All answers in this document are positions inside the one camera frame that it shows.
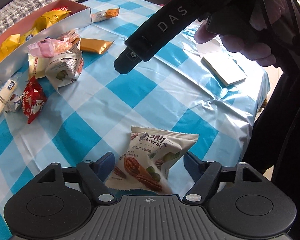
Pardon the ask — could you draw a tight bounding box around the dark red candy packet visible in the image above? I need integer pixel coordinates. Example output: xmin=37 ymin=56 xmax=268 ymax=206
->
xmin=21 ymin=76 xmax=47 ymax=124

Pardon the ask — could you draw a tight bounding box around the white nut kernels packet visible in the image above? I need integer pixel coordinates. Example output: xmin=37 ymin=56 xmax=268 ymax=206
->
xmin=45 ymin=38 xmax=84 ymax=92

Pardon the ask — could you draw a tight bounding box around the small blue white candy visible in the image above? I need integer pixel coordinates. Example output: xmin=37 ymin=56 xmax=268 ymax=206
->
xmin=4 ymin=94 xmax=22 ymax=112

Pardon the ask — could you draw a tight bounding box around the gold snack bar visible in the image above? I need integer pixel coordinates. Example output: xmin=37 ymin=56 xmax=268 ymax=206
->
xmin=79 ymin=38 xmax=114 ymax=55

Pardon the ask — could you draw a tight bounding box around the white cream roll packet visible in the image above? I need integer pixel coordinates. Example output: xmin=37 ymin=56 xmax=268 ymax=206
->
xmin=0 ymin=79 xmax=18 ymax=116

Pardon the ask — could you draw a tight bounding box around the pink rice cracker pack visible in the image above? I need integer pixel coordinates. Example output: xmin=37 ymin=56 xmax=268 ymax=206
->
xmin=27 ymin=38 xmax=73 ymax=58

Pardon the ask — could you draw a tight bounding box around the orange white snack packet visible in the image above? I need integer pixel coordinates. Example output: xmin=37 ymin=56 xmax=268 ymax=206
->
xmin=91 ymin=8 xmax=120 ymax=23

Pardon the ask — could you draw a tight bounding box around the brown beef biscuit pack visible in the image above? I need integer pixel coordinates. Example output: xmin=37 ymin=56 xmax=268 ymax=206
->
xmin=57 ymin=29 xmax=79 ymax=43

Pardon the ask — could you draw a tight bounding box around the yellow blue label snack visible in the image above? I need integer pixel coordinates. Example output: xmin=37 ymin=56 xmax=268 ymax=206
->
xmin=19 ymin=27 xmax=40 ymax=44

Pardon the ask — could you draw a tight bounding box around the yellow pillow snack pack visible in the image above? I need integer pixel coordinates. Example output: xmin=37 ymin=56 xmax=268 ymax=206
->
xmin=0 ymin=34 xmax=20 ymax=62

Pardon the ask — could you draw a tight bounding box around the large yellow snack pack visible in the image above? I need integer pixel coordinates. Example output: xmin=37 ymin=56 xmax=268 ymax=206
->
xmin=32 ymin=11 xmax=71 ymax=31

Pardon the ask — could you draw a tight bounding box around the cream white cake packet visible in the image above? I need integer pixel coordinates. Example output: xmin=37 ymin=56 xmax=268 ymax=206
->
xmin=28 ymin=54 xmax=50 ymax=79

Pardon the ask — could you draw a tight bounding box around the person right hand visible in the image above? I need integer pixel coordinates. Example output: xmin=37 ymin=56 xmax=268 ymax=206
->
xmin=194 ymin=0 xmax=295 ymax=67

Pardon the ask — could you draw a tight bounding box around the white box lid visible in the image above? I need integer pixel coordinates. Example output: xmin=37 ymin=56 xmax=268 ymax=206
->
xmin=201 ymin=54 xmax=247 ymax=87

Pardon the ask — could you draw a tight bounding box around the blue checkered tablecloth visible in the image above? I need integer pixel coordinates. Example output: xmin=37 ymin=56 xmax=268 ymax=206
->
xmin=0 ymin=0 xmax=270 ymax=239

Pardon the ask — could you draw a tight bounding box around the silver pink open box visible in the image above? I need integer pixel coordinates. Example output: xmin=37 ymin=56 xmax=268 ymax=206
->
xmin=0 ymin=0 xmax=92 ymax=83

